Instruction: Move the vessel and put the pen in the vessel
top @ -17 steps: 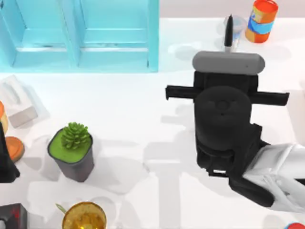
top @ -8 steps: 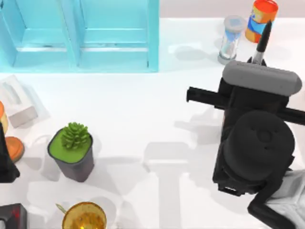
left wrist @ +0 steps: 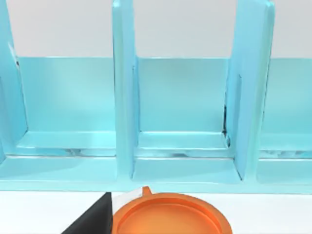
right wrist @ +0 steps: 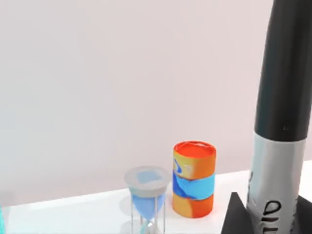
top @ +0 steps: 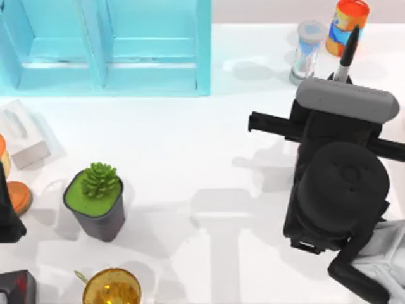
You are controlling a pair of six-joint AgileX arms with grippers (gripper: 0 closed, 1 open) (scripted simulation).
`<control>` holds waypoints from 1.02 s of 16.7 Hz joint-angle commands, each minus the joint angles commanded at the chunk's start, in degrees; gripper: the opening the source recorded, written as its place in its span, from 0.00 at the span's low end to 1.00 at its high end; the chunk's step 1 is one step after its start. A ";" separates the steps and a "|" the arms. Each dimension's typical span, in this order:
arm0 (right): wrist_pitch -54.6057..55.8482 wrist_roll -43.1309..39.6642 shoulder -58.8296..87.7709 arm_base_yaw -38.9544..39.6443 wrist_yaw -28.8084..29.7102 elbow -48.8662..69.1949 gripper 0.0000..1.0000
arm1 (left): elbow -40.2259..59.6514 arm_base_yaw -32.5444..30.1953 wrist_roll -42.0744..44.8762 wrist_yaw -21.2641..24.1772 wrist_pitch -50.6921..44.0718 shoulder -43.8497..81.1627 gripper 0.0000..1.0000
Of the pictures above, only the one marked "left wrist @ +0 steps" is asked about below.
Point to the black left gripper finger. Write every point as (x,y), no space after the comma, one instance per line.
(95,217)

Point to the light blue rack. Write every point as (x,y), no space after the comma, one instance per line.
(170,102)

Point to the orange round lid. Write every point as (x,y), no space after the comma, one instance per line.
(170,214)

